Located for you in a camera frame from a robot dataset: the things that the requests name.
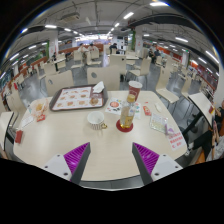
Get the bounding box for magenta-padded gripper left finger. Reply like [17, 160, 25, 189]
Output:
[42, 142, 92, 185]

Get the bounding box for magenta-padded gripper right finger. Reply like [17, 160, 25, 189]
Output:
[131, 142, 184, 186]

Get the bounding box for clear bottle with yellow cap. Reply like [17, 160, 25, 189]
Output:
[119, 93, 137, 130]

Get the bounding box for white label with pink print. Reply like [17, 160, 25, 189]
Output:
[165, 125, 187, 152]

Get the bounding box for clear plastic packet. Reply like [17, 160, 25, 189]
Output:
[149, 112, 169, 134]

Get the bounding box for red flat pouch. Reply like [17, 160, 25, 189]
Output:
[14, 129, 24, 144]

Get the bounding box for red sauce packet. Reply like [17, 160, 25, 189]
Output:
[35, 114, 47, 123]

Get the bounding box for white paper slip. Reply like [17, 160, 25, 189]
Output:
[20, 114, 35, 129]

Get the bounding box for small red snack packet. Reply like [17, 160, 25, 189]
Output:
[142, 105, 153, 117]

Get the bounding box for small white sachet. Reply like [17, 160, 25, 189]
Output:
[154, 102, 163, 114]

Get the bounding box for clear bag with fried food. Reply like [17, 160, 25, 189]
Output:
[28, 97, 50, 118]

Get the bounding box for beige side table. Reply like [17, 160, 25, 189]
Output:
[188, 92, 214, 129]
[0, 111, 14, 151]

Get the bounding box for brown food tray, paper liner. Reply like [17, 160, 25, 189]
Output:
[48, 84, 109, 112]

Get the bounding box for colourful printed paper sheet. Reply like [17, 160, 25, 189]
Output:
[104, 97, 143, 120]

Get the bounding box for red paper cup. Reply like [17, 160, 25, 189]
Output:
[128, 80, 144, 103]

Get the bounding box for beige chair with round hole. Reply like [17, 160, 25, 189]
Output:
[44, 69, 75, 98]
[86, 64, 122, 92]

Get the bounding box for crumpled white napkin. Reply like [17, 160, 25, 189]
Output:
[92, 80, 106, 94]

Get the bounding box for group of beige chairs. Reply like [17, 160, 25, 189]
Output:
[6, 46, 208, 104]

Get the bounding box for ceiling air conditioner unit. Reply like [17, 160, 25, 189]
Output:
[59, 12, 82, 24]

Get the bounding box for group of ceiling lights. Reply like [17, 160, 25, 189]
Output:
[0, 1, 221, 81]

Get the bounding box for white patterned mug, gold handle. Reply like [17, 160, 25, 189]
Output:
[86, 110, 108, 131]

